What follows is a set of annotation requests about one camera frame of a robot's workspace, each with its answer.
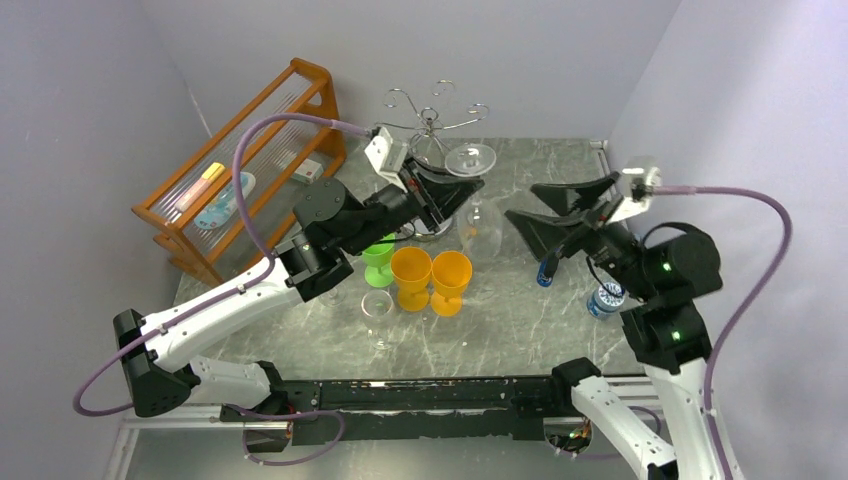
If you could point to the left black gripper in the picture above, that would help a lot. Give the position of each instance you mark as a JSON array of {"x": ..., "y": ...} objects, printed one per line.
[{"x": 436, "y": 200}]

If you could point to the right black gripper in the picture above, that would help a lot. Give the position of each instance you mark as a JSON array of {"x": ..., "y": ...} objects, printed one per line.
[{"x": 592, "y": 216}]

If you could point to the clear wine glass handled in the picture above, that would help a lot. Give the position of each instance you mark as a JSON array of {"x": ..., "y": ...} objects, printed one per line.
[{"x": 479, "y": 221}]

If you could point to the orange goblet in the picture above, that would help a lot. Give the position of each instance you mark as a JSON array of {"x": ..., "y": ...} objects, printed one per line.
[
  {"x": 411, "y": 269},
  {"x": 451, "y": 274}
]

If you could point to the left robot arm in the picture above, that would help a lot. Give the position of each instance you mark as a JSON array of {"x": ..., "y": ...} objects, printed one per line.
[{"x": 161, "y": 353}]

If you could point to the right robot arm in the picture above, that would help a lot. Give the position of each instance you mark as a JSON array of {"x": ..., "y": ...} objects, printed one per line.
[{"x": 665, "y": 330}]

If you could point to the clear wine glass front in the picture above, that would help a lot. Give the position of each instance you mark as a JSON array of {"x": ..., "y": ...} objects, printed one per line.
[{"x": 379, "y": 315}]

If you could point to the clear wine glass left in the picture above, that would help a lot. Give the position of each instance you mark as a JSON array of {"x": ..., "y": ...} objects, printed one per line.
[{"x": 335, "y": 296}]

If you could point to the orange wooden shelf rack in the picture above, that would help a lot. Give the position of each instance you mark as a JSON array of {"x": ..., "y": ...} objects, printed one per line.
[{"x": 214, "y": 256}]

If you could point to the green plastic goblet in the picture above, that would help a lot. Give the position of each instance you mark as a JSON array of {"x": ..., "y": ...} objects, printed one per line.
[{"x": 377, "y": 258}]

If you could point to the blue white bottle cap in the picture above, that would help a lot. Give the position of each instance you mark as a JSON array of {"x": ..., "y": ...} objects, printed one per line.
[{"x": 606, "y": 300}]

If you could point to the small white red box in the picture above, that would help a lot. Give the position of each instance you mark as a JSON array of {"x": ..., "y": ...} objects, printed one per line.
[{"x": 308, "y": 171}]

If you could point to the yellow pink highlighter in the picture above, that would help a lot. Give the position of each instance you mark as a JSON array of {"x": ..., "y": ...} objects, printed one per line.
[{"x": 204, "y": 181}]

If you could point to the silver wire glass rack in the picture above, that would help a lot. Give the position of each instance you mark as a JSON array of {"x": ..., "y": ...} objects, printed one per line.
[{"x": 426, "y": 145}]

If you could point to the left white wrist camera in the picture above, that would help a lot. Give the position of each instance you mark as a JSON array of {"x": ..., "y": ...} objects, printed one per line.
[{"x": 385, "y": 153}]

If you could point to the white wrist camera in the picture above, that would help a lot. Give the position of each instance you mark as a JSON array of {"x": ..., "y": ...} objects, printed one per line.
[
  {"x": 640, "y": 176},
  {"x": 385, "y": 153}
]

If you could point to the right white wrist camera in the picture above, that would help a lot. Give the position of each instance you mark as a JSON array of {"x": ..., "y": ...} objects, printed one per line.
[{"x": 640, "y": 176}]

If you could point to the black base frame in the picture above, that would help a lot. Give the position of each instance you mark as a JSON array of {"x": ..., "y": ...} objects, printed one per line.
[{"x": 517, "y": 407}]

